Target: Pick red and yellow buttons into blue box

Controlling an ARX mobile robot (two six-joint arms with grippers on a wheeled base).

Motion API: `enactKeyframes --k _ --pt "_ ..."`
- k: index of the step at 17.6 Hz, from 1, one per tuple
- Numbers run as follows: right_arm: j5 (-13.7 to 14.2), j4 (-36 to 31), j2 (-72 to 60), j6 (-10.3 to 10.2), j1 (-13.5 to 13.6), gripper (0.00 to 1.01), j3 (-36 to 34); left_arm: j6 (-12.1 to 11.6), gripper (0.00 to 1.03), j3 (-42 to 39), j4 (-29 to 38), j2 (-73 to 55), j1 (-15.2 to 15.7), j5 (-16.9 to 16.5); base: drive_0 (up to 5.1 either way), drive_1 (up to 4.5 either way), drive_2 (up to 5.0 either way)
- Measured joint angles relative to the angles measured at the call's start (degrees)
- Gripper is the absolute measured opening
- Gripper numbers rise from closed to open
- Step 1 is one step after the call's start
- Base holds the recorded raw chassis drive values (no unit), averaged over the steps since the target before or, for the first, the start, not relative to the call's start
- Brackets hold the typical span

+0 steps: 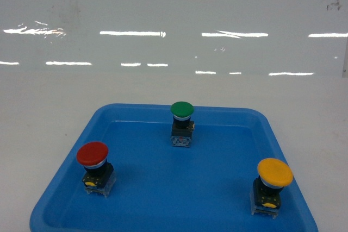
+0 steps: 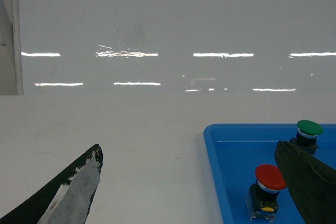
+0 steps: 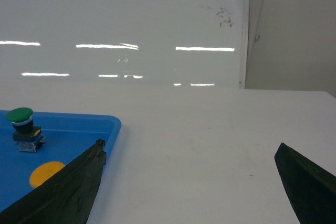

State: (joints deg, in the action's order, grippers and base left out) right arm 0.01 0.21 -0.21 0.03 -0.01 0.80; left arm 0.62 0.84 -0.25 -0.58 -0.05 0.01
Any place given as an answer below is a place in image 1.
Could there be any yellow mushroom push button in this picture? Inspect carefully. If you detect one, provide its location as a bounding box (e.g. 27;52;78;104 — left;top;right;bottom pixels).
250;158;294;219

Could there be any green mushroom push button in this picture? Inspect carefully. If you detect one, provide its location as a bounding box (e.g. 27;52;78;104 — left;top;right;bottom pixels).
170;101;195;148

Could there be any white glossy board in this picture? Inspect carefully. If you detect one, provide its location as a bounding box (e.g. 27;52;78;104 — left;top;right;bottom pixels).
1;0;347;78

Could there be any blue plastic tray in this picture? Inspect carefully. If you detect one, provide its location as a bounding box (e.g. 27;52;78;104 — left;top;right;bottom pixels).
30;104;318;231

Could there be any red mushroom push button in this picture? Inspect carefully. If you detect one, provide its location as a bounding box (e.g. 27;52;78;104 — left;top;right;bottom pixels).
76;141;116;197

